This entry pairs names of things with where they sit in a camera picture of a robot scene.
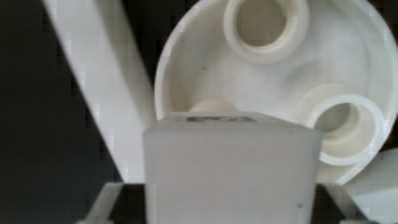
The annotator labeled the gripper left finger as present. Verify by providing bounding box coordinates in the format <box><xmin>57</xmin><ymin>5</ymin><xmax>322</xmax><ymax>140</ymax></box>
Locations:
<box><xmin>75</xmin><ymin>183</ymin><xmax>124</xmax><ymax>224</ymax></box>

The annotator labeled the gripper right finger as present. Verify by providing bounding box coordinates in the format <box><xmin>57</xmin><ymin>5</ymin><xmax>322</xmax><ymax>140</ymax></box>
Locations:
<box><xmin>316</xmin><ymin>184</ymin><xmax>379</xmax><ymax>224</ymax></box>

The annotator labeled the white stool leg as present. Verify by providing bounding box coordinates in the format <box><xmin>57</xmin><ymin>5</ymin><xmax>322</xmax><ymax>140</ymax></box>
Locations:
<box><xmin>142</xmin><ymin>111</ymin><xmax>325</xmax><ymax>224</ymax></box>

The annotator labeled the white round stool seat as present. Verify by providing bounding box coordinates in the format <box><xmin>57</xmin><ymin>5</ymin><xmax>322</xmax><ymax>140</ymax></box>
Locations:
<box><xmin>155</xmin><ymin>0</ymin><xmax>398</xmax><ymax>184</ymax></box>

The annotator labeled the white front rail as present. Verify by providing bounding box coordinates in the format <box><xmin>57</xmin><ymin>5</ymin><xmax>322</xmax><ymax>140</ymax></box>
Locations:
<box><xmin>345</xmin><ymin>155</ymin><xmax>398</xmax><ymax>224</ymax></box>

